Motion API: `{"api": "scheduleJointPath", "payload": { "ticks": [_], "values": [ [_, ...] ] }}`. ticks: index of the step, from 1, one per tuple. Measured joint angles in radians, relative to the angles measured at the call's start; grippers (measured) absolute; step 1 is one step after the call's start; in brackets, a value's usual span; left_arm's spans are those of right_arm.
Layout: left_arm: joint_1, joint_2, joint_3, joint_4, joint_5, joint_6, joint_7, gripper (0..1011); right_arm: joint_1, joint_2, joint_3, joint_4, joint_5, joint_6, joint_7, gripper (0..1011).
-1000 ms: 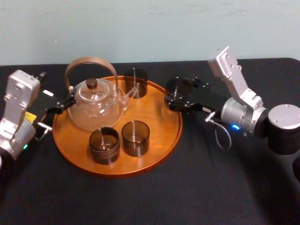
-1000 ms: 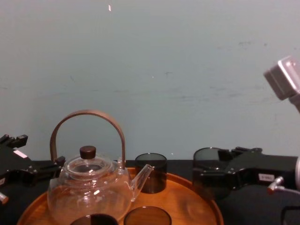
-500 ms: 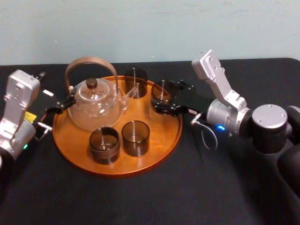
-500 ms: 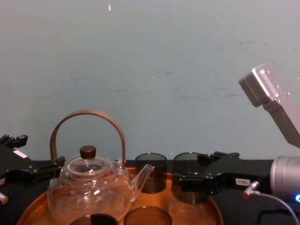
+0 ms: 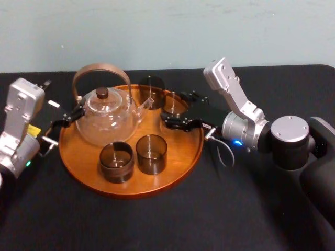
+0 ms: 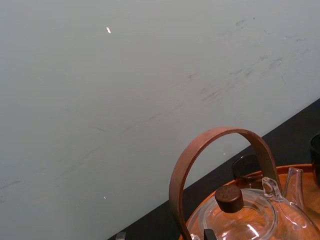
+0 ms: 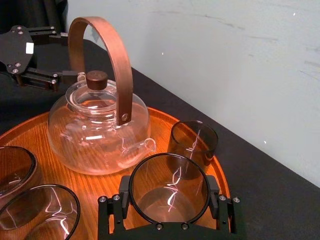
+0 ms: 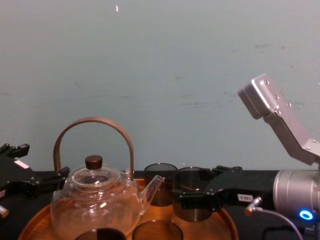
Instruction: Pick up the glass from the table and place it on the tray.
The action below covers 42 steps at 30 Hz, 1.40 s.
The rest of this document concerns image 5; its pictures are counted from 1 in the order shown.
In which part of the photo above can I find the grey cable with silver plug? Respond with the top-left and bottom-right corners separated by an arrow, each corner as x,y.
205,127 -> 236,168

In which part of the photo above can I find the round wooden tray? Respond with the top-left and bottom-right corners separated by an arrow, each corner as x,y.
58,83 -> 205,200

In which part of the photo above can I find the smoked glass cup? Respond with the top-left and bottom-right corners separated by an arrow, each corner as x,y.
135,134 -> 168,175
160,91 -> 188,119
99,141 -> 135,184
138,75 -> 166,111

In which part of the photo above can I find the black table cloth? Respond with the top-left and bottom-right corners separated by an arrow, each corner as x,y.
0,64 -> 335,251

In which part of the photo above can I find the glass lid with brown knob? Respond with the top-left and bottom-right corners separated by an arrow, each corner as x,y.
87,87 -> 123,113

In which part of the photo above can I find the dark cable with silver plug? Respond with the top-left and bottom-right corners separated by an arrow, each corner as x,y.
39,135 -> 59,157

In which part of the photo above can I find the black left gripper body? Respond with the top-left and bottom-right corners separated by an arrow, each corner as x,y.
27,99 -> 68,155

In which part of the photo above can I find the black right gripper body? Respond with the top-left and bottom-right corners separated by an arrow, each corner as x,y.
185,101 -> 230,133

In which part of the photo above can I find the glass teapot with brown handle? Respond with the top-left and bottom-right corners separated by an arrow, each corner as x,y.
72,62 -> 155,147

